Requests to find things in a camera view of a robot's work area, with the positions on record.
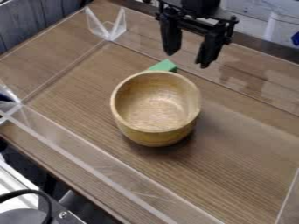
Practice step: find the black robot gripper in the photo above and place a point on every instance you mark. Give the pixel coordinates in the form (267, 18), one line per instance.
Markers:
(199, 16)

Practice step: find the green rectangular block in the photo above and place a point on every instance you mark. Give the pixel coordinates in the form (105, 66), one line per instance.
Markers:
(164, 65)

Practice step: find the light wooden bowl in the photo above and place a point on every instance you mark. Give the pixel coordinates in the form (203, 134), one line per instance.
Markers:
(155, 106)

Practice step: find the white container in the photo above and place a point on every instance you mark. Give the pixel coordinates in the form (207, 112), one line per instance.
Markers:
(282, 30)

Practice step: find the clear acrylic front barrier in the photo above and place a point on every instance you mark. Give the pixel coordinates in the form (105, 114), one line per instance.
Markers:
(225, 174)

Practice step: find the clear acrylic corner bracket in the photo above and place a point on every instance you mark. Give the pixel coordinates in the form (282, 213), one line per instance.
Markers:
(105, 29)

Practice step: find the grey metal bracket with screw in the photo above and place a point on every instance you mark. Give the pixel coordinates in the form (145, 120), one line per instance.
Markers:
(61, 214)

